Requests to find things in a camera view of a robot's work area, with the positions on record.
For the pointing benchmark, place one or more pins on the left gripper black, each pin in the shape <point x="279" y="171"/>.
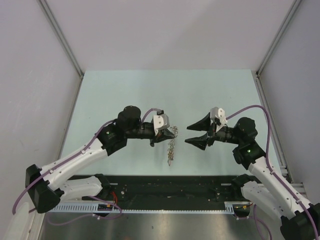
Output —
<point x="162" y="135"/>

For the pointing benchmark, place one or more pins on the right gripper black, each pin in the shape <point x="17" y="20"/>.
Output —
<point x="203" y="125"/>

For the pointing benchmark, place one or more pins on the large metal keyring organizer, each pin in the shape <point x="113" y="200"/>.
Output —
<point x="171" y="145"/>

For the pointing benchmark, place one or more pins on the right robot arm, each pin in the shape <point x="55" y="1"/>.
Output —
<point x="299" y="218"/>

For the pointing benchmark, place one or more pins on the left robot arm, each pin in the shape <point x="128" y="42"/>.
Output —
<point x="51" y="184"/>

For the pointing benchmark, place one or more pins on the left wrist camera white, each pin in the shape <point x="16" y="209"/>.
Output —
<point x="160" y="122"/>

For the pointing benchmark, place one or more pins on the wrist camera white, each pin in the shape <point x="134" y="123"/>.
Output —
<point x="217" y="115"/>
<point x="160" y="122"/>

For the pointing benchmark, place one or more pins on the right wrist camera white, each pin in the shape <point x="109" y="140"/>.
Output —
<point x="217" y="115"/>

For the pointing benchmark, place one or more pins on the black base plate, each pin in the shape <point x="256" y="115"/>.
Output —
<point x="167" y="191"/>

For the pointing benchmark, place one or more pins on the white slotted cable duct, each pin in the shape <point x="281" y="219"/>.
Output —
<point x="95" y="207"/>

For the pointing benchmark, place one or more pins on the right aluminium frame post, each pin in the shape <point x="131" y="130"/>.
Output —
<point x="279" y="35"/>

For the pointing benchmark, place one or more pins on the aluminium frame post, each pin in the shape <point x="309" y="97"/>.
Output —
<point x="57" y="30"/>
<point x="279" y="35"/>

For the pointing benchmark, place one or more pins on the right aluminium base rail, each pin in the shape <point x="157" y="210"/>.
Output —
<point x="299" y="187"/>

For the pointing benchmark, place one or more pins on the left aluminium frame post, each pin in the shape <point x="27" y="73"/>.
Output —
<point x="57" y="30"/>

